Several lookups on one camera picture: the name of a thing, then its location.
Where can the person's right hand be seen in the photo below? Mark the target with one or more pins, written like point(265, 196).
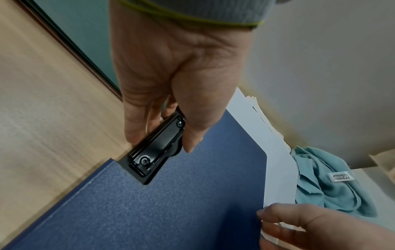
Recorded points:
point(333, 229)

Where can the person's left hand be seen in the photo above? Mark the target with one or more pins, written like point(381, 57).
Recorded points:
point(160, 61)

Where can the stack of white paper sheets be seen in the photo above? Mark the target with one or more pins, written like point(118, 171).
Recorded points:
point(274, 166)

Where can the blue clipboard with black clip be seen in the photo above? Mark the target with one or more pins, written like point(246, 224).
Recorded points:
point(154, 210)

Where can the teal cloth with white label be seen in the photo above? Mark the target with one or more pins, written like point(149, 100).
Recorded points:
point(327, 192)

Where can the beige paper bag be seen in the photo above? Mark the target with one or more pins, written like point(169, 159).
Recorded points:
point(385, 163)

